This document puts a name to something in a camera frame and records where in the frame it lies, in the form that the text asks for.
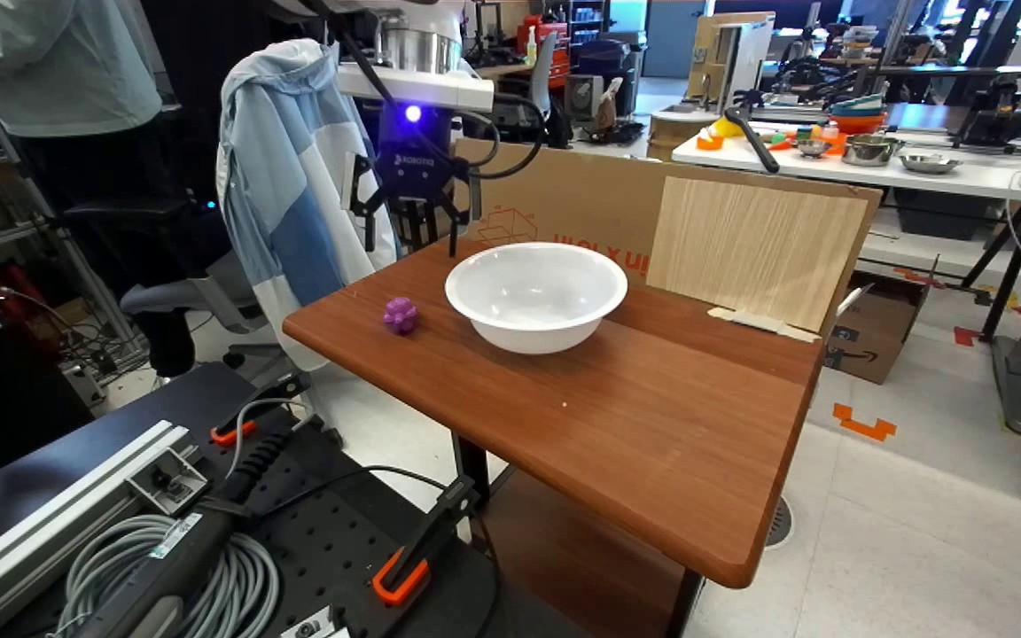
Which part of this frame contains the aluminium profile rail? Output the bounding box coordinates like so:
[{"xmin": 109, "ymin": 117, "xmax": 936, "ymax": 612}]
[{"xmin": 0, "ymin": 418, "xmax": 194, "ymax": 631}]

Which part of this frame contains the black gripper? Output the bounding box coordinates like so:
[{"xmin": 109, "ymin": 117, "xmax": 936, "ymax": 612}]
[{"xmin": 373, "ymin": 98, "xmax": 471, "ymax": 257}]

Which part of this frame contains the white plastic bowl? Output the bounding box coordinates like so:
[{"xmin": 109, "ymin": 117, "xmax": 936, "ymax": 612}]
[{"xmin": 441, "ymin": 237, "xmax": 631, "ymax": 358}]

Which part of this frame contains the yellow plastic object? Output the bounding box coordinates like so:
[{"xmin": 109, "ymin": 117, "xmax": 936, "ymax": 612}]
[{"xmin": 702, "ymin": 113, "xmax": 748, "ymax": 144}]

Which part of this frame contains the open cardboard box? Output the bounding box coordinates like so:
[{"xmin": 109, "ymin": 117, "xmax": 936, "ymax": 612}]
[{"xmin": 824, "ymin": 262, "xmax": 938, "ymax": 387}]

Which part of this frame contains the small metal bracket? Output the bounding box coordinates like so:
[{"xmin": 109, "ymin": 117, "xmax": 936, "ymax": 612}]
[{"xmin": 125, "ymin": 446, "xmax": 213, "ymax": 517}]

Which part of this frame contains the black corrugated cable conduit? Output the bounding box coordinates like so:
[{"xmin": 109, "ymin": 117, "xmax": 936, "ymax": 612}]
[{"xmin": 70, "ymin": 410, "xmax": 300, "ymax": 638}]

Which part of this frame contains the tall background cardboard box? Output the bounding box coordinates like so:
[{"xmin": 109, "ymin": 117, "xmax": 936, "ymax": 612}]
[{"xmin": 685, "ymin": 9, "xmax": 779, "ymax": 117}]

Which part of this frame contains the purple grape bunch toy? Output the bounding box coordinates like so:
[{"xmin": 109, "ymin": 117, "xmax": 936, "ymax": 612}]
[{"xmin": 380, "ymin": 295, "xmax": 425, "ymax": 336}]

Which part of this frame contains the black clamp orange handle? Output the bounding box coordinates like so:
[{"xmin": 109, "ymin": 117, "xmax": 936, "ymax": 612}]
[
  {"xmin": 204, "ymin": 367, "xmax": 307, "ymax": 455},
  {"xmin": 365, "ymin": 475, "xmax": 477, "ymax": 612}
]

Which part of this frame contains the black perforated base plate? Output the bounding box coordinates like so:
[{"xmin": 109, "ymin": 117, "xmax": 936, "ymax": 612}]
[{"xmin": 0, "ymin": 358, "xmax": 502, "ymax": 638}]

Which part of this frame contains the flat metal dish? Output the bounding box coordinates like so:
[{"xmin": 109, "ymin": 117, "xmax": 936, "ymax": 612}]
[{"xmin": 898, "ymin": 144, "xmax": 960, "ymax": 178}]

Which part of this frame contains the wooden lower table shelf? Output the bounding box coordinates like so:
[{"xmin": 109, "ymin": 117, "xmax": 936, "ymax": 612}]
[{"xmin": 477, "ymin": 465, "xmax": 702, "ymax": 638}]

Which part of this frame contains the wooden top desk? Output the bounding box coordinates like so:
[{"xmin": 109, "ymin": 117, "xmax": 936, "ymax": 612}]
[{"xmin": 450, "ymin": 432, "xmax": 702, "ymax": 638}]

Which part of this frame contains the light wooden panel board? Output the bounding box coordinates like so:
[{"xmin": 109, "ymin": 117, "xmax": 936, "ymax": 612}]
[{"xmin": 642, "ymin": 169, "xmax": 885, "ymax": 347}]

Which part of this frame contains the grey coiled cable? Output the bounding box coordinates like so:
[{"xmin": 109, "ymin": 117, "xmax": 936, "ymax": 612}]
[{"xmin": 52, "ymin": 509, "xmax": 284, "ymax": 638}]

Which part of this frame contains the black long handled tool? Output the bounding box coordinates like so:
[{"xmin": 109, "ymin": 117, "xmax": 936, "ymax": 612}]
[{"xmin": 721, "ymin": 107, "xmax": 782, "ymax": 178}]

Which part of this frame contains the small metal bowl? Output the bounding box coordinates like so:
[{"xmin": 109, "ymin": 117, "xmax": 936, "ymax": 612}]
[{"xmin": 844, "ymin": 134, "xmax": 898, "ymax": 169}]

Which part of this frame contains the orange toy object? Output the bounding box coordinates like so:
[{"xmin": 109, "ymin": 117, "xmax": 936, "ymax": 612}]
[{"xmin": 811, "ymin": 119, "xmax": 853, "ymax": 162}]

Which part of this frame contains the brown cardboard box red print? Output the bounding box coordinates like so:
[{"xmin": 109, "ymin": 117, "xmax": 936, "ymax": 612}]
[{"xmin": 450, "ymin": 134, "xmax": 669, "ymax": 282}]

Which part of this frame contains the blue white checkered cloth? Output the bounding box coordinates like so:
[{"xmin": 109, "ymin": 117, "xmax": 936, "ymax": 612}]
[{"xmin": 213, "ymin": 36, "xmax": 405, "ymax": 377}]

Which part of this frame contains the person in light sweater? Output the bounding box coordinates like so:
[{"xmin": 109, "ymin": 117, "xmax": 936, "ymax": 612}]
[{"xmin": 0, "ymin": 0, "xmax": 219, "ymax": 378}]

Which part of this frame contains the white background work table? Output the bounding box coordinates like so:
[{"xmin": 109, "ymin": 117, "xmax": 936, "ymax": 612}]
[{"xmin": 669, "ymin": 117, "xmax": 1021, "ymax": 347}]

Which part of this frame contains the grey office chair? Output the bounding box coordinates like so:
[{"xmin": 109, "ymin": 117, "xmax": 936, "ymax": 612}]
[{"xmin": 65, "ymin": 190, "xmax": 255, "ymax": 347}]

